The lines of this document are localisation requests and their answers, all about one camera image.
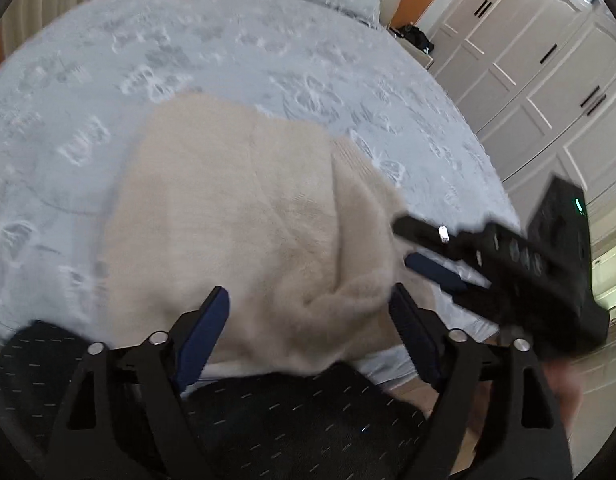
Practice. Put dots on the person's dark dotted pants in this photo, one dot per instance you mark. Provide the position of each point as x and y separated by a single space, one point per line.
288 410

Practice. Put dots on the white wardrobe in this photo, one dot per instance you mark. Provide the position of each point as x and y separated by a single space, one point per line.
537 35

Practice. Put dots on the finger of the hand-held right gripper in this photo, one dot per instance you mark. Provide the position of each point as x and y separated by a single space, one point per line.
435 270
427 235

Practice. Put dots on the black bag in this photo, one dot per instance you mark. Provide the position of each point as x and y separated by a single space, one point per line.
417 37

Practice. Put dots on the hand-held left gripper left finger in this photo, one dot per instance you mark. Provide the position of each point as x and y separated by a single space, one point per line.
208 327

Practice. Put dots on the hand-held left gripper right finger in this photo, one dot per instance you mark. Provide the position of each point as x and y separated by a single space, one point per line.
412 332

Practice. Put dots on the person's right hand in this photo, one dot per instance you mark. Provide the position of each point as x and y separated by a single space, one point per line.
562 385

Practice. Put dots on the beige pleated curtain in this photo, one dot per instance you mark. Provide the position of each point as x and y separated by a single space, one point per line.
48 5

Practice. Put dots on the beige knit sweater with hearts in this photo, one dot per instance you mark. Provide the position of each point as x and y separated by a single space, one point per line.
228 220

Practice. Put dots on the white nightstand with bag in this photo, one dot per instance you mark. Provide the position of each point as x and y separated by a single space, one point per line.
425 60

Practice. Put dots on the grey patterned bed cover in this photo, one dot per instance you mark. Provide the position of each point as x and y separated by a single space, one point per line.
138 50

